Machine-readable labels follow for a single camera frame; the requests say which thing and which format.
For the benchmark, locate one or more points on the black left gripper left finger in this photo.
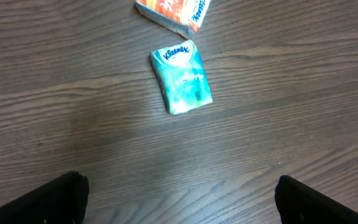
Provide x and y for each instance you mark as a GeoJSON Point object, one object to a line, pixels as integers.
{"type": "Point", "coordinates": [62, 200]}

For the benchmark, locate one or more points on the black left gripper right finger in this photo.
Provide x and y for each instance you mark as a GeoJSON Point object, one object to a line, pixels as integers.
{"type": "Point", "coordinates": [298, 203]}

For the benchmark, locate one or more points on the teal tissue pack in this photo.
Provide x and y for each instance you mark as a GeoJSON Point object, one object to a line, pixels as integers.
{"type": "Point", "coordinates": [180, 72]}

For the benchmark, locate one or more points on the orange tissue pack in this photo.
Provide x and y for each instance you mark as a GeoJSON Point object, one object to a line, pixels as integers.
{"type": "Point", "coordinates": [183, 17]}

